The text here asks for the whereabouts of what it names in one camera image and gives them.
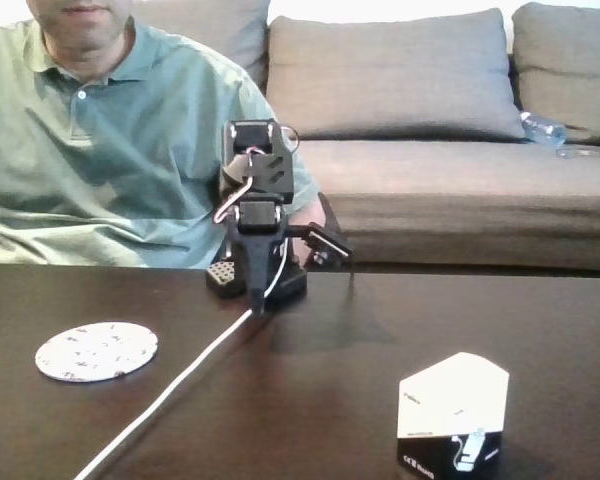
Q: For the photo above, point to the person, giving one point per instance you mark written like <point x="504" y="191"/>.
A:
<point x="105" y="165"/>

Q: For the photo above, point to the clear plastic water bottle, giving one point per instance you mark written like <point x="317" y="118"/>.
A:
<point x="542" y="127"/>

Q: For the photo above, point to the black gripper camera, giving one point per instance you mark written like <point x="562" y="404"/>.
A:
<point x="330" y="242"/>

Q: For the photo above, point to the round white patterned coaster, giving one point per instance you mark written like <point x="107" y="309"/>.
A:
<point x="97" y="352"/>

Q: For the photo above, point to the grey fabric sofa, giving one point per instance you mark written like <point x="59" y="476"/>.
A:
<point x="455" y="200"/>

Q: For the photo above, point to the white and black servo box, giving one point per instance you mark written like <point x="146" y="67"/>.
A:
<point x="445" y="400"/>

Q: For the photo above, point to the large grey sofa cushion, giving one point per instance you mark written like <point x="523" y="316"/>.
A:
<point x="395" y="75"/>

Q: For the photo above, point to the clear plastic wrapper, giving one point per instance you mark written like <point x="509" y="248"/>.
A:
<point x="580" y="153"/>

